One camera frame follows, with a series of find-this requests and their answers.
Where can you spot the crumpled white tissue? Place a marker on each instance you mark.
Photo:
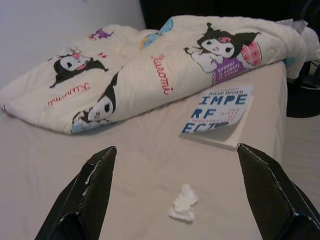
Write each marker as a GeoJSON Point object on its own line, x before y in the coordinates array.
{"type": "Point", "coordinates": [182, 205]}

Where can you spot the cream cartoon print blanket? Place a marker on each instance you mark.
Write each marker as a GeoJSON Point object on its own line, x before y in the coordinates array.
{"type": "Point", "coordinates": [150, 75]}

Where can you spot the white blue paperback book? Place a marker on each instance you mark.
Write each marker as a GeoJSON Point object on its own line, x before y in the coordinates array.
{"type": "Point", "coordinates": [220, 112]}

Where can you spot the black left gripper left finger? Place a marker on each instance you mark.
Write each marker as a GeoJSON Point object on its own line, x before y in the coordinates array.
{"type": "Point", "coordinates": [90, 190]}

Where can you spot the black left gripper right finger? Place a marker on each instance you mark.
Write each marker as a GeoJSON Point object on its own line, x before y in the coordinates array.
{"type": "Point", "coordinates": [270, 190]}

